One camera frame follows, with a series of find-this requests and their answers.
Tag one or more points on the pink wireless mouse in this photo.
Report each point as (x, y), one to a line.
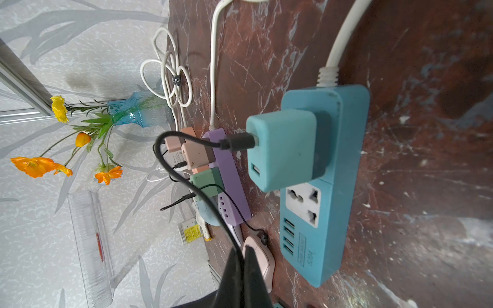
(265, 259)

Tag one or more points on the green usb charger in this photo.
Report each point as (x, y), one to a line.
(208, 181)

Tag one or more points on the orange power strip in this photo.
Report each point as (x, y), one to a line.
(174, 143)

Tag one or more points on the blue glass vase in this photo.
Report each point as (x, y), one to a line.
(142, 108)

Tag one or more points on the purple power strip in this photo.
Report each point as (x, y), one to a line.
(231, 202)

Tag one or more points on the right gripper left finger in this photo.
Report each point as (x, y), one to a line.
(230, 292)

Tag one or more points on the light blue wireless mouse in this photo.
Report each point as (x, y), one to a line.
(206, 213)

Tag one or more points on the teal power strip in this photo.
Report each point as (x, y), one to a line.
(315, 214)

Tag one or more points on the pink usb charger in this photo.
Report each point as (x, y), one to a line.
(198, 157)

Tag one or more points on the clear plastic wall shelf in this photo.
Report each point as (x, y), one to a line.
(92, 247)

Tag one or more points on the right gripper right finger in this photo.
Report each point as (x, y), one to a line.
(254, 289)

